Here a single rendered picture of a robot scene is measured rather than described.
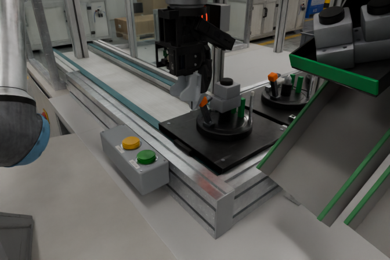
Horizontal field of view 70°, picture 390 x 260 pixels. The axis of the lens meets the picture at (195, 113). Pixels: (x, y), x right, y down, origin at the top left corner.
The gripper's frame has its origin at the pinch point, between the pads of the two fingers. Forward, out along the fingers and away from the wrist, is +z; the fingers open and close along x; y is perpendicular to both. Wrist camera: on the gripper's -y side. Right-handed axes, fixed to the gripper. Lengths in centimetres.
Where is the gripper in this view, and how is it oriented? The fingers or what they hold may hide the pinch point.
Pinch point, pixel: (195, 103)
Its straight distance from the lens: 60.3
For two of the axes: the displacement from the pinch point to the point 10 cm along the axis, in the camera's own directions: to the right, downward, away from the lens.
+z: 0.0, 8.9, 4.5
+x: 6.2, 3.5, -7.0
